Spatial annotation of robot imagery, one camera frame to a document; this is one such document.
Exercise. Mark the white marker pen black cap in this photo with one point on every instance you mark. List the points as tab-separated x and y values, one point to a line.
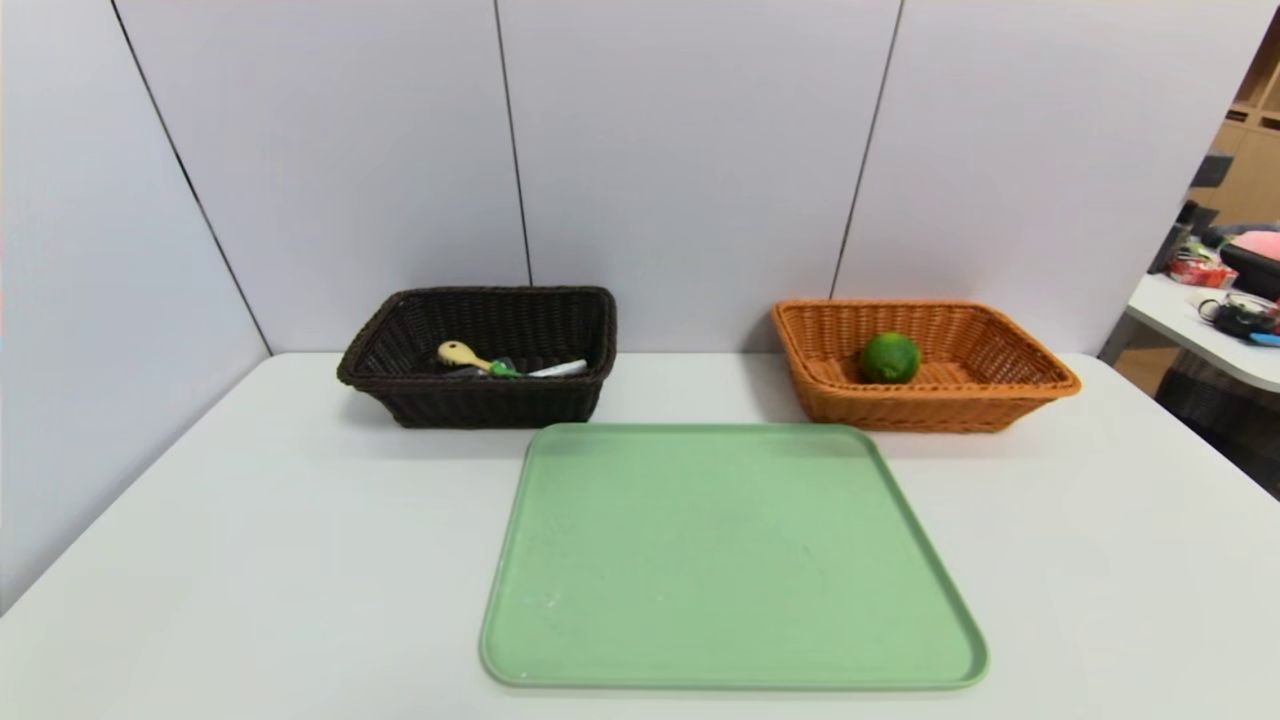
560	369

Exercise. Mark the dark brown wicker basket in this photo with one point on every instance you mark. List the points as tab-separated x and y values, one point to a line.
480	405

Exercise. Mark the grey transparent pencil lead case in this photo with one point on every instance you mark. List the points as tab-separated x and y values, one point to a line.
480	369

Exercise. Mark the wooden shelf unit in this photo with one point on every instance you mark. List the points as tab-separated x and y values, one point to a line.
1250	170

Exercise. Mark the orange wicker basket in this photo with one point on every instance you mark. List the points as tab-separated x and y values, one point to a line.
950	405

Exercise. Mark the green lime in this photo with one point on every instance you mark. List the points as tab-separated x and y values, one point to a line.
890	358

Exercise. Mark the light green plastic tray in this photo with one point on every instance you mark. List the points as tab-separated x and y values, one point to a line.
720	560

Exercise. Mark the person in pink shirt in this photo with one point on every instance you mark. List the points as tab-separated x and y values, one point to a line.
1262	243

